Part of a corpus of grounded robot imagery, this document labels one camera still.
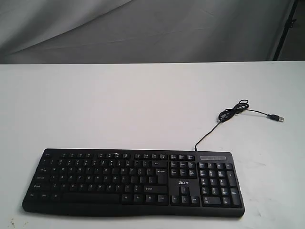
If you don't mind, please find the black acer keyboard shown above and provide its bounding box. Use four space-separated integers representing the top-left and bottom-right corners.
22 148 245 218

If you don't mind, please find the grey backdrop cloth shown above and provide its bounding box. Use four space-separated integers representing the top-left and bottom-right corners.
0 0 293 64

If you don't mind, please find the black tripod stand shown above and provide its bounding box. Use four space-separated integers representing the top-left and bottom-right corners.
272 0 305 61

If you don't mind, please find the black USB cable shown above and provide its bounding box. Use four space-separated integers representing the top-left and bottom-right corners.
194 99 285 152

